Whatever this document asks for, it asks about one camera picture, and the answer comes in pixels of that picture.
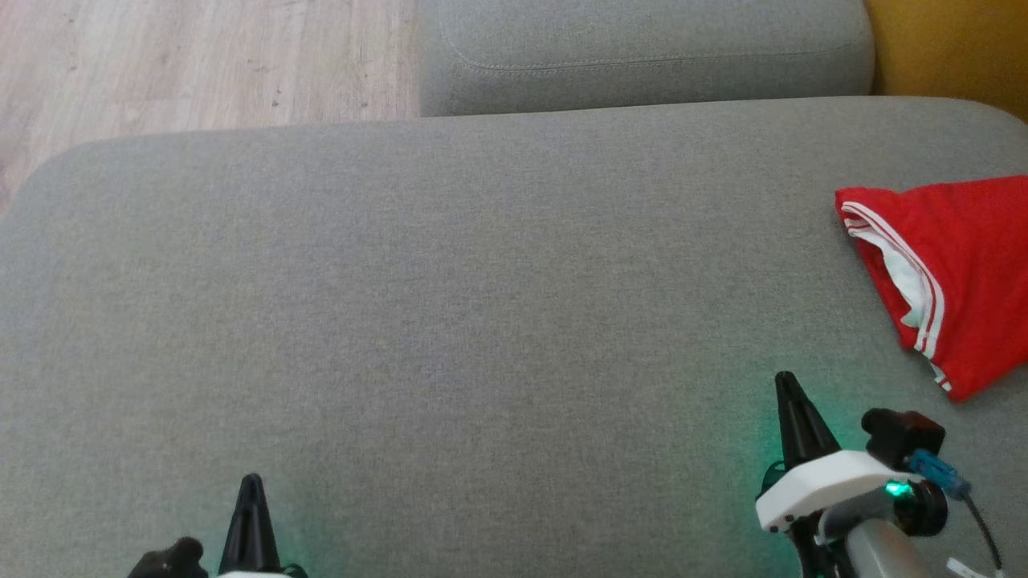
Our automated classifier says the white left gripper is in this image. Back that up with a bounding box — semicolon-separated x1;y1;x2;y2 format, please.
210;473;311;578

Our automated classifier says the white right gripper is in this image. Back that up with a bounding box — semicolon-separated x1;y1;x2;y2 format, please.
754;370;910;535

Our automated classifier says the red white striped shirt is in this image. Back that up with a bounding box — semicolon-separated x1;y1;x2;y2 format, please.
834;174;1028;403

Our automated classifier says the large grey sofa seat cushion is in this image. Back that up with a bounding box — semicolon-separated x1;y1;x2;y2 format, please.
0;96;1028;578

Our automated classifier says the small grey sofa cushion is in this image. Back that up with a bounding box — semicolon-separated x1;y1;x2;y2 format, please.
417;0;876;118

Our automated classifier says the black cable with blue plug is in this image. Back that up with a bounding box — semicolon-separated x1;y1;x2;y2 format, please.
908;448;1006;572

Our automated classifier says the white cable label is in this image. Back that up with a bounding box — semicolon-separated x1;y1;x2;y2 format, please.
945;556;1006;578

